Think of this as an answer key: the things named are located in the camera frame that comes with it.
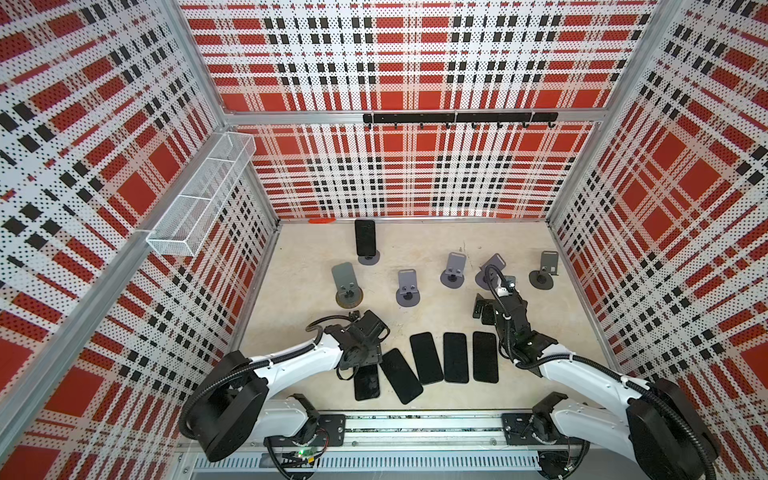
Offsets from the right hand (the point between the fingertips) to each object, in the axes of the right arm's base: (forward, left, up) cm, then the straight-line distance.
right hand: (494, 298), depth 86 cm
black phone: (-13, +2, -13) cm, 18 cm away
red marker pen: (+46, +62, -13) cm, 79 cm away
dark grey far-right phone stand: (+13, -22, -3) cm, 26 cm away
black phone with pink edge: (-14, +12, -10) cm, 21 cm away
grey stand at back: (+22, +39, -10) cm, 46 cm away
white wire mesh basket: (+23, +95, +12) cm, 98 cm away
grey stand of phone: (+13, +10, -7) cm, 18 cm away
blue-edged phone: (-14, +20, -11) cm, 27 cm away
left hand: (-15, +37, -10) cm, 41 cm away
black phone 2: (+23, +40, +2) cm, 46 cm away
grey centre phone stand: (+7, +26, -9) cm, 28 cm away
